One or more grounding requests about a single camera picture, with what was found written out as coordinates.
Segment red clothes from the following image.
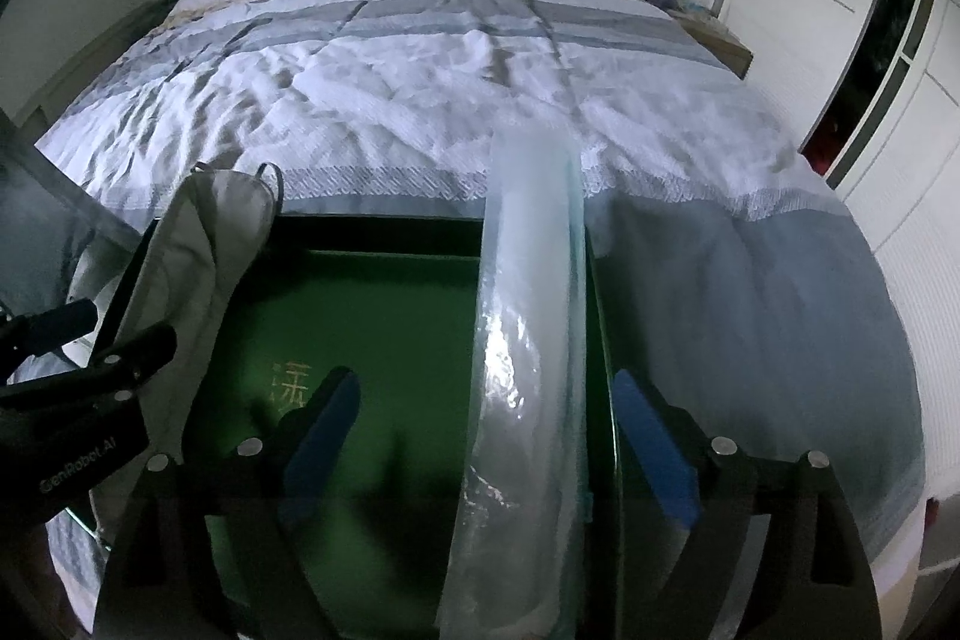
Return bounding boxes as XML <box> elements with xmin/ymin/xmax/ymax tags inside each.
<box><xmin>813</xmin><ymin>115</ymin><xmax>846</xmax><ymax>178</ymax></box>

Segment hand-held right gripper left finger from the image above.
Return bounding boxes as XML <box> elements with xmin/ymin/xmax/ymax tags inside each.
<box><xmin>94</xmin><ymin>366</ymin><xmax>363</xmax><ymax>640</ymax></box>

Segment striped bed quilt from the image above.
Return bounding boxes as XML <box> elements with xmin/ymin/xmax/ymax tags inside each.
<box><xmin>34</xmin><ymin>0</ymin><xmax>932</xmax><ymax>640</ymax></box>

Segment wooden nightstand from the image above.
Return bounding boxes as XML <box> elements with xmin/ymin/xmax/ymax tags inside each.
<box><xmin>673</xmin><ymin>2</ymin><xmax>754</xmax><ymax>80</ymax></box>

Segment grey face mask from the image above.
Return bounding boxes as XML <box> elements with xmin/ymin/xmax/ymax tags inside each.
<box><xmin>111</xmin><ymin>160</ymin><xmax>285</xmax><ymax>470</ymax></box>

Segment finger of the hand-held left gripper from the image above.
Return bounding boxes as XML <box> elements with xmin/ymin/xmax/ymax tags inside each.
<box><xmin>0</xmin><ymin>323</ymin><xmax>179</xmax><ymax>417</ymax></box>
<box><xmin>0</xmin><ymin>299</ymin><xmax>101</xmax><ymax>380</ymax></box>

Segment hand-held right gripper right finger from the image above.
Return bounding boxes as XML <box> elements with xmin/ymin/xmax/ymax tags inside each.
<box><xmin>610</xmin><ymin>368</ymin><xmax>883</xmax><ymax>640</ymax></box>

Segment green storage box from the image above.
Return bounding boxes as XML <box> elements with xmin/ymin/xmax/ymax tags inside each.
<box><xmin>176</xmin><ymin>211</ymin><xmax>625</xmax><ymax>640</ymax></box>

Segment clear plastic packet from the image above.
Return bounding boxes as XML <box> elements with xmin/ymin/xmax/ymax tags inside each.
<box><xmin>435</xmin><ymin>126</ymin><xmax>595</xmax><ymax>640</ymax></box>

